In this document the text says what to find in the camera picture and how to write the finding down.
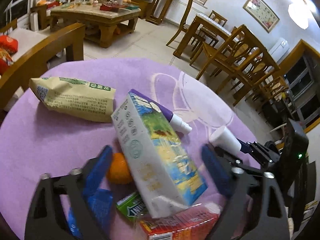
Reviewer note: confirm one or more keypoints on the red snack box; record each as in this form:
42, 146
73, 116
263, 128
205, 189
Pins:
193, 223

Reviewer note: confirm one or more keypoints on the wooden coffee table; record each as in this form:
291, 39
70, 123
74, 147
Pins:
102, 27

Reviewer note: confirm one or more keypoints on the wooden dining chair near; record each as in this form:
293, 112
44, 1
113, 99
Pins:
243, 57

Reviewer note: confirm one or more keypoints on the framed floral wall picture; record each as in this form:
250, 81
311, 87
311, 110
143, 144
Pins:
262, 13

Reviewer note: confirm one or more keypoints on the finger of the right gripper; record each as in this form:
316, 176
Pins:
245, 147

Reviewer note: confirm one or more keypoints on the green gum box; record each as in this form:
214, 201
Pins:
132, 206

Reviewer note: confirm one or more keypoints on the wooden dining chair left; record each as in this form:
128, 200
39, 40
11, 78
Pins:
178, 13

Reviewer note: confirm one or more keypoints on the purple tablecloth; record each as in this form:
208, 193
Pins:
35, 140

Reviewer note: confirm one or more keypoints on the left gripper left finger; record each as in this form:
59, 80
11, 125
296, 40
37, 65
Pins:
55, 196

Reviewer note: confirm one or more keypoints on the blue foil packet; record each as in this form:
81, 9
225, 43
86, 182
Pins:
100, 204

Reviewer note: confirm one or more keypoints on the tall wooden plant stand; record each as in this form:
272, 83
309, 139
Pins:
157, 11

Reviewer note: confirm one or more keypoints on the milk carton box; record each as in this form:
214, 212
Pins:
165, 176

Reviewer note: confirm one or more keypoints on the ceiling lamp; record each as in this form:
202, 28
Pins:
299, 14

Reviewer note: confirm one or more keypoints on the orange fruit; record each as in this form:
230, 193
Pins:
119, 172

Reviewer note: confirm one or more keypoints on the wooden sofa with cushions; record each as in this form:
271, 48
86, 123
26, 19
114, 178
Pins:
34, 62

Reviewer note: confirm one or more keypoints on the wooden dining chair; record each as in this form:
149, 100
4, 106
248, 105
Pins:
178, 13
243, 57

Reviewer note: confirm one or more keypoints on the purple white tube bottle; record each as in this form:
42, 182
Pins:
174, 120

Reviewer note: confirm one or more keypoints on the white standing air conditioner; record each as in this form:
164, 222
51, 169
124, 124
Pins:
279, 49

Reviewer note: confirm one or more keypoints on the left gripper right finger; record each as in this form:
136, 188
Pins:
255, 206

